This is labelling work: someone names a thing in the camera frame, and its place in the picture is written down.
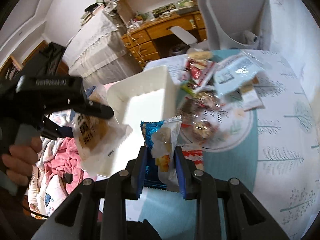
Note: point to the white plastic storage bin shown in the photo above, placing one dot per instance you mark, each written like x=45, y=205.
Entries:
x=148, y=96

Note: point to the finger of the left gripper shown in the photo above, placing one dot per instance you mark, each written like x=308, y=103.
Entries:
x=53, y=131
x=95, y=109

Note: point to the clear dark candy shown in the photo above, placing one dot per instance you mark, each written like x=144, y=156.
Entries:
x=191, y=110

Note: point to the oats protein bar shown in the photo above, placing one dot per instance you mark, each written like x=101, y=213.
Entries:
x=250, y=98

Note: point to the grey white office chair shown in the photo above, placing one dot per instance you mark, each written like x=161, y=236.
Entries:
x=229, y=24

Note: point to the wooden desk with drawers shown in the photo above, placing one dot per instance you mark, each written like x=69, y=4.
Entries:
x=153, y=40

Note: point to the black waste bin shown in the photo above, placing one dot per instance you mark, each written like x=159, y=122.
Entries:
x=178, y=49

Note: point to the white blue wafer pack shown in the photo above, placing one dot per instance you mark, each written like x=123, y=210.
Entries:
x=234, y=72

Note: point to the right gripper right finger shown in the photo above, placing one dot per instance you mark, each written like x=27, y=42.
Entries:
x=198, y=185

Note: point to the lace covered piano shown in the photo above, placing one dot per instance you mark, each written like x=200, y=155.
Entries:
x=98, y=55

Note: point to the blue snack packet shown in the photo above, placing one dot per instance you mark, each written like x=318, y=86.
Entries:
x=160, y=139

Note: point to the clear nut candy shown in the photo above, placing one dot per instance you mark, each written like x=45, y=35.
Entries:
x=203, y=130

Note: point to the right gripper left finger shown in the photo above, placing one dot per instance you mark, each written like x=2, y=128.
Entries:
x=126, y=184

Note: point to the red cookies packet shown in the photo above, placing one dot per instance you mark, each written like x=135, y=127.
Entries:
x=194, y=152

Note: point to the red white date snack bag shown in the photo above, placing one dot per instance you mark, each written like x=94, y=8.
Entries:
x=200, y=71

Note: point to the person's left hand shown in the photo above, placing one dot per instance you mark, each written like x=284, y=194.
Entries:
x=20, y=161

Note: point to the pink bed blanket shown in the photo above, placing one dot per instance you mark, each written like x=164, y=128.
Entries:
x=67, y=165

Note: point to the floral white curtain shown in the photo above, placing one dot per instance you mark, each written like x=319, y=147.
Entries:
x=295, y=34

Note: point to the clear bag orange crackers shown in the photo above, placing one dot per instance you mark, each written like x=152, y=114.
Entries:
x=97, y=141

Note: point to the floral white pajama cloth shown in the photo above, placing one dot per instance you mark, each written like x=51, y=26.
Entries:
x=45, y=194

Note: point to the green pastry packet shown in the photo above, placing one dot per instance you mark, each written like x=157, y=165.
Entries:
x=190, y=87

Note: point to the teal tree pattern tablecloth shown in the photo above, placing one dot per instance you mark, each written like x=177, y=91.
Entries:
x=274, y=150

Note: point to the rice cracker pack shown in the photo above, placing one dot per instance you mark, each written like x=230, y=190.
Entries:
x=200, y=55

